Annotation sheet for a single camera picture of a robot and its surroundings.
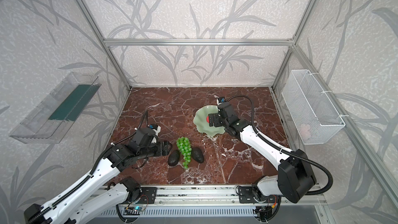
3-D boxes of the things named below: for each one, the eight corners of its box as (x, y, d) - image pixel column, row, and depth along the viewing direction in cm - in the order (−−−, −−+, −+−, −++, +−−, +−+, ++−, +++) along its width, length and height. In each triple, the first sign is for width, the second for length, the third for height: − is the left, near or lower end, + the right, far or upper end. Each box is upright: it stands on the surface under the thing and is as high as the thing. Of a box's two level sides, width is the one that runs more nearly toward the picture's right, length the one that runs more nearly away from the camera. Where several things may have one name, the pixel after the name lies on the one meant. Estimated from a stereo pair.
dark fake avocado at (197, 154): (191, 163, 85) (191, 160, 81) (192, 149, 90) (192, 146, 86) (204, 163, 85) (204, 160, 82) (204, 149, 90) (204, 146, 86)
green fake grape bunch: (184, 169, 83) (183, 166, 80) (176, 142, 93) (175, 139, 89) (197, 164, 85) (196, 161, 81) (188, 138, 94) (187, 134, 91)
